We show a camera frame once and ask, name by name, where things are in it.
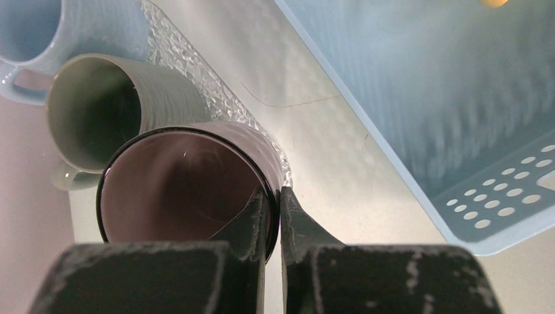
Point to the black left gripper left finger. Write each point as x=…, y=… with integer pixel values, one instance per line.
x=224, y=274

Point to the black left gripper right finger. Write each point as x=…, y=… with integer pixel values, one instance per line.
x=323, y=275

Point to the pink ceramic mug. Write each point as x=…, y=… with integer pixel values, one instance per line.
x=185, y=183

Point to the grey ceramic mug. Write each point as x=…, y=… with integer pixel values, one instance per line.
x=97, y=103

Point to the light blue plastic basket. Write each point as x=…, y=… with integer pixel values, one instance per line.
x=460, y=98

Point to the light blue ceramic mug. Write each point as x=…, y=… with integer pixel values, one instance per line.
x=41, y=36

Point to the clear textured glass tray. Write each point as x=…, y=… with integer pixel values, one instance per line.
x=168, y=47

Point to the yellow ceramic mug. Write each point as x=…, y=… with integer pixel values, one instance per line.
x=493, y=3

